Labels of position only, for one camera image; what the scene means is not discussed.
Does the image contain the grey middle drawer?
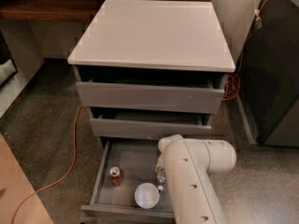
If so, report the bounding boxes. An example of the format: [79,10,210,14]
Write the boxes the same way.
[90,107,211,140]

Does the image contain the dark chair with cushion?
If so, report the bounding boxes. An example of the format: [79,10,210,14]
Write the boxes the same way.
[0,31,18,87]

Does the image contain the white cabinet counter top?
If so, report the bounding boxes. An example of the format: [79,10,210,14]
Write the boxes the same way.
[68,0,235,73]

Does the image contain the dark wooden shelf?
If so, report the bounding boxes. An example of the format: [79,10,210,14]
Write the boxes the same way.
[0,0,211,24]

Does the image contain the grey bottom drawer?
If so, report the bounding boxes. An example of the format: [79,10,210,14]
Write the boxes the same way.
[81,140,176,224]

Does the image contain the grey drawer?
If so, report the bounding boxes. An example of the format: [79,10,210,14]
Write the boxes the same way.
[76,81,224,114]
[90,107,211,140]
[81,140,176,224]

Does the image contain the white bowl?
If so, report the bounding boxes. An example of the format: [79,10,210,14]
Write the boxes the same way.
[135,183,160,209]

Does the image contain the grey top drawer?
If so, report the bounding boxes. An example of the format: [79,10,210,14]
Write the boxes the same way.
[76,81,224,114]

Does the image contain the orange extension cable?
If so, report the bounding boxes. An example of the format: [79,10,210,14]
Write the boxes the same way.
[10,0,299,224]

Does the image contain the red soda can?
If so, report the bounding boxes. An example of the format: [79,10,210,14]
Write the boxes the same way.
[109,166,122,187]

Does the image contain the clear blue plastic bottle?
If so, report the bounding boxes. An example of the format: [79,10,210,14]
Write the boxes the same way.
[157,169,166,191]

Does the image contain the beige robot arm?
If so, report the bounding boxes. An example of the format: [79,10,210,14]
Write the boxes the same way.
[156,134,236,224]

